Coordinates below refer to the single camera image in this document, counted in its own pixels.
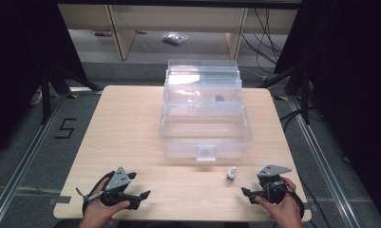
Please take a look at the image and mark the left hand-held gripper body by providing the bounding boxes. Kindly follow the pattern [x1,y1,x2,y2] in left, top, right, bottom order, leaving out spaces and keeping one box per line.
[99,166,142,211]

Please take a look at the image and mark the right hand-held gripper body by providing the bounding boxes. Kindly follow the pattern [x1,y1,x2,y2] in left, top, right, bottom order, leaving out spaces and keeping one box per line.
[256,163,293,205]

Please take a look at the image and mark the small white bottle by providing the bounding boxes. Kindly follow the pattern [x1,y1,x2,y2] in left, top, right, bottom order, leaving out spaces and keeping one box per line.
[226,166,238,182]

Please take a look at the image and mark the clear plastic storage box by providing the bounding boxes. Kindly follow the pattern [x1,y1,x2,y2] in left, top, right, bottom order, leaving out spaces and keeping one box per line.
[159,59,255,162]

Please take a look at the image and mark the person's right hand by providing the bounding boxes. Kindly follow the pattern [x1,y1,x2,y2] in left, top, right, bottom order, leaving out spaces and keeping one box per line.
[254,177,304,228]

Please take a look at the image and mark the person's left hand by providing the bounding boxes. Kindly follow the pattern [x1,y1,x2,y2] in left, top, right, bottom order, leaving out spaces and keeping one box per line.
[79,177,131,228]

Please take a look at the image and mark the black tripod stand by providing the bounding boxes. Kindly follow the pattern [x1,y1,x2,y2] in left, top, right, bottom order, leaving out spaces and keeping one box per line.
[257,61,312,125]
[40,62,103,125]

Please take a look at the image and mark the clear plastic bag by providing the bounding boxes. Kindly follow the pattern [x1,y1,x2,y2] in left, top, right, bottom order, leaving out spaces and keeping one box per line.
[162,31,190,46]

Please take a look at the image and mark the beige wooden shelf unit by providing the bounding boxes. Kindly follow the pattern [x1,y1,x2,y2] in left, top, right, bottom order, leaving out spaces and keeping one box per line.
[57,3,299,62]

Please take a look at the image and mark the black wrist strap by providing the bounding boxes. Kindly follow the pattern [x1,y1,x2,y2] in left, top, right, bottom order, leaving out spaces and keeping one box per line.
[75,170,116,215]
[284,184,306,220]

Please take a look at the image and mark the black floor cable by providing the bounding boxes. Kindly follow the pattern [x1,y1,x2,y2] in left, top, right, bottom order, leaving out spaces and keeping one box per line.
[295,172,333,228]

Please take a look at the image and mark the aluminium floor rail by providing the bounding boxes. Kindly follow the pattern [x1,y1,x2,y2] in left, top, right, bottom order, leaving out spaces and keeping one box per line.
[0,93,68,228]
[287,95,361,228]

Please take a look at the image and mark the bundle of black cables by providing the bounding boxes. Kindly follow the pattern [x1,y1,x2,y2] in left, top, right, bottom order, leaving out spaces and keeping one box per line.
[240,8,286,66]

